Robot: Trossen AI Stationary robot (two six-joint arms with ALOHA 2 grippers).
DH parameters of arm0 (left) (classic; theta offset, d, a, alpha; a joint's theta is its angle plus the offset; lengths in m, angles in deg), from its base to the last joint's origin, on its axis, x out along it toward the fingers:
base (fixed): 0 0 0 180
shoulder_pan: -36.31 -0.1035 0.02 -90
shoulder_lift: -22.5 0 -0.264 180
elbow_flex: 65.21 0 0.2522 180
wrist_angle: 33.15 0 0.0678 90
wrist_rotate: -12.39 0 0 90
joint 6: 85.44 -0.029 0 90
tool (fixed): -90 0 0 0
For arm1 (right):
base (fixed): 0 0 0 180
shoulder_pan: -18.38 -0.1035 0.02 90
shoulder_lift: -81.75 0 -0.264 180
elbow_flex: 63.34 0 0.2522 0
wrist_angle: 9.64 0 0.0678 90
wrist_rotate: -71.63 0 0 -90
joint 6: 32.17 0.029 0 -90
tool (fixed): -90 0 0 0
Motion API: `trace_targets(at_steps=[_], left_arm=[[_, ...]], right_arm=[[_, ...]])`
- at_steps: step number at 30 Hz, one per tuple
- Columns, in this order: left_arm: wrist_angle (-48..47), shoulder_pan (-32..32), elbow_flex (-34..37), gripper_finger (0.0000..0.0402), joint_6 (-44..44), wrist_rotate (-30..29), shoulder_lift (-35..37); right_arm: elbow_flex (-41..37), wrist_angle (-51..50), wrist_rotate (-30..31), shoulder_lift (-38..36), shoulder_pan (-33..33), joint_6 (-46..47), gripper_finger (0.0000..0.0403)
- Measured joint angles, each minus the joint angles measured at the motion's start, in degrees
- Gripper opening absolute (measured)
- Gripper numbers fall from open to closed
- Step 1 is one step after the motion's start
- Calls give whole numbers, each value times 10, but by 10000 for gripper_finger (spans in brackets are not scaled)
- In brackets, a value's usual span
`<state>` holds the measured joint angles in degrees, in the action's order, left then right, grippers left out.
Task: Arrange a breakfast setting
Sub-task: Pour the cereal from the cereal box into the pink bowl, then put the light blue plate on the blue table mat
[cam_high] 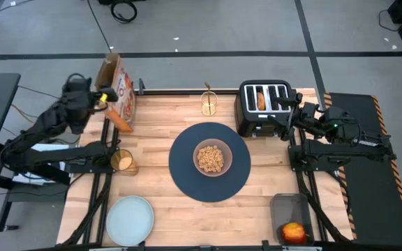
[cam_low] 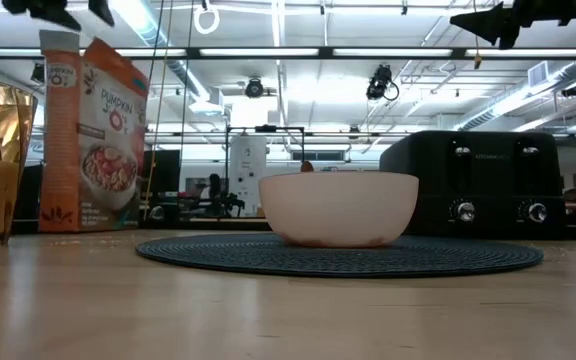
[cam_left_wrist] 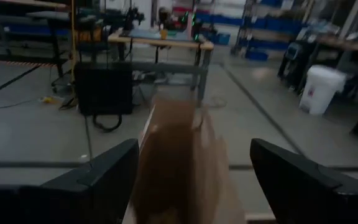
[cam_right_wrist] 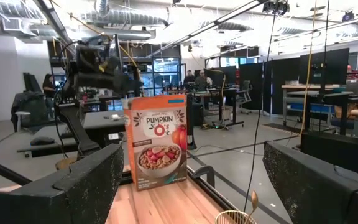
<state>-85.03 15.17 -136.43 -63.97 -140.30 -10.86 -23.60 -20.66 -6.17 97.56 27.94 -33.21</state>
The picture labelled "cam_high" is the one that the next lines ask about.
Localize coiled black floor cable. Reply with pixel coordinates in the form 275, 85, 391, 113
110, 1, 138, 24

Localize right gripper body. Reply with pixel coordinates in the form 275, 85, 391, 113
279, 91, 323, 142

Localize black aluminium table frame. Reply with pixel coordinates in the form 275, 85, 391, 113
22, 78, 402, 251

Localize cereal rings heap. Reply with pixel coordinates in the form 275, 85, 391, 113
197, 145, 225, 173

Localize grey plastic container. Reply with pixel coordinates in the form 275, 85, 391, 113
269, 192, 315, 246

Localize black hazard-striped floor mat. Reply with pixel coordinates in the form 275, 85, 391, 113
322, 91, 402, 248

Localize black four-slot toaster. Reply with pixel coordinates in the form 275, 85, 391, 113
234, 79, 298, 138

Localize white paper sheets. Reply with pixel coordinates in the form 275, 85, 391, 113
11, 142, 70, 185

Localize pale blue plate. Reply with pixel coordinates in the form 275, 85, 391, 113
105, 195, 156, 248

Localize red apple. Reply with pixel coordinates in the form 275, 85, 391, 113
281, 222, 308, 245

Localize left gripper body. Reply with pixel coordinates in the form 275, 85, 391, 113
62, 75, 101, 113

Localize orange pumpkin cereal box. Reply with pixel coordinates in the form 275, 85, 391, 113
94, 52, 137, 134

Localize amber glass of orange juice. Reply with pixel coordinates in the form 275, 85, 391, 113
110, 149, 140, 177

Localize dark blue round placemat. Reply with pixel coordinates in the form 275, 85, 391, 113
167, 121, 252, 204

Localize toasted bagel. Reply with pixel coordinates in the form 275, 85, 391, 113
256, 91, 267, 112

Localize pink bowl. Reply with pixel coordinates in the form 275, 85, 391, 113
192, 138, 234, 178

